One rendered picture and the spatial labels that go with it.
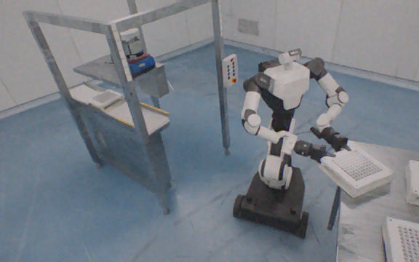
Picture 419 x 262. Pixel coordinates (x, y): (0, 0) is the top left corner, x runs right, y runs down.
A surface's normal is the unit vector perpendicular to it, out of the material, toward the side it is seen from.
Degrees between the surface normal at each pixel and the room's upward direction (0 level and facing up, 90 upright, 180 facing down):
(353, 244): 0
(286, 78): 45
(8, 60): 90
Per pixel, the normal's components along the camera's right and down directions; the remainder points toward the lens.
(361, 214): -0.10, -0.81
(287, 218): -0.36, -0.17
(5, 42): 0.65, 0.39
